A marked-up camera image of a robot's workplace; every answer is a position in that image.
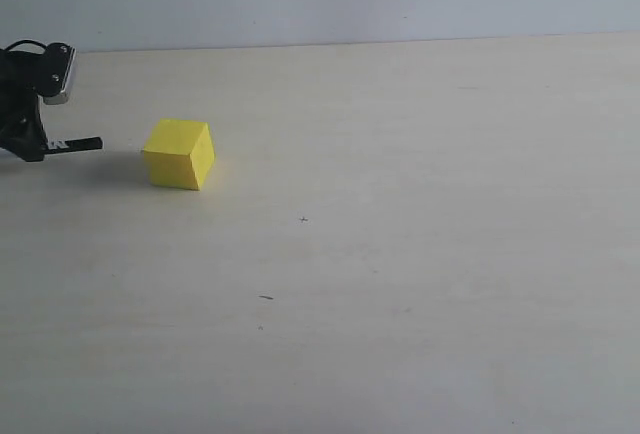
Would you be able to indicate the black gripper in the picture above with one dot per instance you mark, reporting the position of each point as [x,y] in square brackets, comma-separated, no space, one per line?
[22,131]

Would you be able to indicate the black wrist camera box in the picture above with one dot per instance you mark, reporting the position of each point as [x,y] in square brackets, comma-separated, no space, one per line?
[55,73]

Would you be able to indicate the black and white marker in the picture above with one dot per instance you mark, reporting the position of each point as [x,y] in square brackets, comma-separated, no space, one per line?
[73,145]

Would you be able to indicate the yellow foam cube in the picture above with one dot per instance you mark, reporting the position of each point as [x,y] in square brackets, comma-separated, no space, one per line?
[179,154]

